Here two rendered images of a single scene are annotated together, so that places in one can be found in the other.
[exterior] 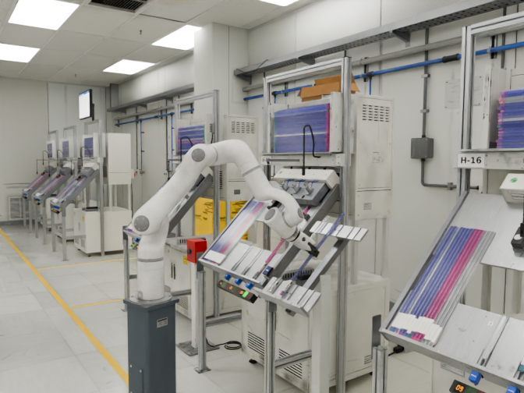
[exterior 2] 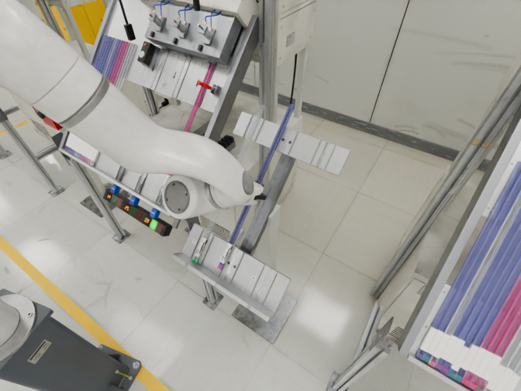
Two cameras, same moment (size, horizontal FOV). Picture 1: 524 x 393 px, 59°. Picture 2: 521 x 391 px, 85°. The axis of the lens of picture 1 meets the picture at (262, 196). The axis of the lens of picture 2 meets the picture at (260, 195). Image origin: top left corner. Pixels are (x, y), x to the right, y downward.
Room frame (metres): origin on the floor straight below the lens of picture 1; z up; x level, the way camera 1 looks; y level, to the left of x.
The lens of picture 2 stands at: (1.61, -0.04, 1.50)
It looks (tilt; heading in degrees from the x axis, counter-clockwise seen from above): 47 degrees down; 338
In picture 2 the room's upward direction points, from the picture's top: straight up
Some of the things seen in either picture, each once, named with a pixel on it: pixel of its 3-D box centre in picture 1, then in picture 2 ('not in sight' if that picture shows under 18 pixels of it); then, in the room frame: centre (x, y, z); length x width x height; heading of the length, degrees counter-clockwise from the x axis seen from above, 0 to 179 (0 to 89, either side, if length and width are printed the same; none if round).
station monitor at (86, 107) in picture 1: (89, 106); not in sight; (6.70, 2.47, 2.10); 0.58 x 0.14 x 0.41; 35
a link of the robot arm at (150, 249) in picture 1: (153, 232); not in sight; (2.13, 0.50, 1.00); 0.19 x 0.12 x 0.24; 173
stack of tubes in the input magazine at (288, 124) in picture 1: (306, 129); not in sight; (2.81, -0.26, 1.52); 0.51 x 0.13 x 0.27; 35
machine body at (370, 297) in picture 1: (312, 320); (222, 167); (2.93, -0.33, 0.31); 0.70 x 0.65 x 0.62; 35
